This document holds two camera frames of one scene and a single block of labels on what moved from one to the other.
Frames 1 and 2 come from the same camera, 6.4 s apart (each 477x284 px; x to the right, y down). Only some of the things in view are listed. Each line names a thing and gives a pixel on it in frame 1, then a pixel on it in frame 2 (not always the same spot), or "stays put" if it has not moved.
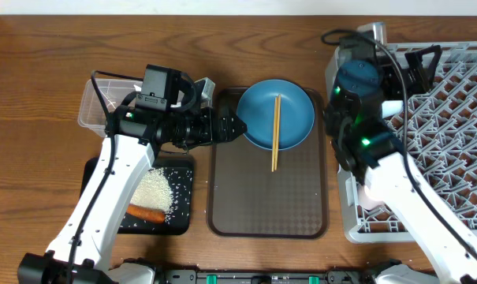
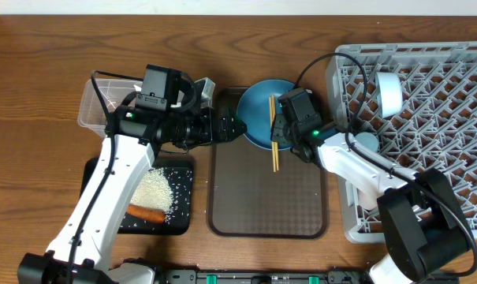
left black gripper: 222,130 stays put
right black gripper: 421,84 -> 281,123
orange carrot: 146,213 stays put
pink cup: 365,201 stays put
